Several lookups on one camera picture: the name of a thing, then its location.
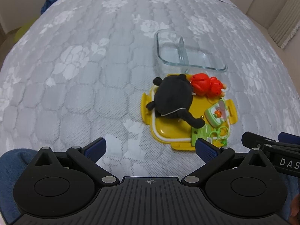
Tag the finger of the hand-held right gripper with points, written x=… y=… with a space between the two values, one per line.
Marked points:
x=289 y=137
x=256 y=138

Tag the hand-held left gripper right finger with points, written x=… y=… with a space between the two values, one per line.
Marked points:
x=206 y=149

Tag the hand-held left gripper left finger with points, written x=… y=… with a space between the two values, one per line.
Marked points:
x=96 y=148

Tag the yellow container lid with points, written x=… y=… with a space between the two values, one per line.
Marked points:
x=168 y=126

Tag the black plush toy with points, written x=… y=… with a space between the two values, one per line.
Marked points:
x=173 y=96

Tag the red toy figure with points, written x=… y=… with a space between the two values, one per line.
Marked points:
x=201 y=84

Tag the clear glass divided container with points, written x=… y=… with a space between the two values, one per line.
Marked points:
x=171 y=51

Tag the person's right leg in jeans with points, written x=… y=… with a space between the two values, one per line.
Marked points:
x=289 y=187

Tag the person's leg in jeans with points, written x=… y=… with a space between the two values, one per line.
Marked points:
x=289 y=187
x=14 y=166

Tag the grey floral mattress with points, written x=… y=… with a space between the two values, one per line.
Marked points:
x=93 y=75

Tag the person's left leg in jeans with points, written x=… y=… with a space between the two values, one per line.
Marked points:
x=14 y=166

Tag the beige curtain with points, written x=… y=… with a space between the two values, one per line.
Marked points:
x=281 y=23

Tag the yellow-green object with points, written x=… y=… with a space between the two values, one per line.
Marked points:
x=22 y=34

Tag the blue cloth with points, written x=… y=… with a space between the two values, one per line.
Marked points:
x=50 y=4

